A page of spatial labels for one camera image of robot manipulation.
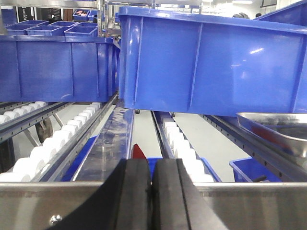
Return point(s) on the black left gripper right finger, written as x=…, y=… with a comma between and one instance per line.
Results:
x=177, y=203

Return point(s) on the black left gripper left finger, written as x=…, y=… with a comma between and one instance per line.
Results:
x=122, y=202

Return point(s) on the silver metal tray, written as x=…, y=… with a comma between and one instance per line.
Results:
x=287, y=131

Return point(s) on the white roller track centre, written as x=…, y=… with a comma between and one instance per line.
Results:
x=182, y=149

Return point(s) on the white roller track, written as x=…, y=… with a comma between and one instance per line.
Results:
x=41, y=157
x=182, y=149

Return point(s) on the red pointed object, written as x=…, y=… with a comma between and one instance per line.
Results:
x=137, y=153

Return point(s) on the blue bin below right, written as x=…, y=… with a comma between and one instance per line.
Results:
x=250, y=170

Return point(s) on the white roller track left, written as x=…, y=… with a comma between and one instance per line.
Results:
x=41, y=157

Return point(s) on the large blue plastic crate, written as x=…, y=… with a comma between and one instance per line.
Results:
x=203, y=64

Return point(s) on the left blue plastic crate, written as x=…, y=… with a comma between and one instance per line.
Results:
x=56, y=69

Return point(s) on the steel divider rail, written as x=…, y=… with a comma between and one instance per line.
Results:
x=111, y=145

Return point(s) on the stainless steel front rail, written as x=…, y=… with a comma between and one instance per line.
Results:
x=241, y=206

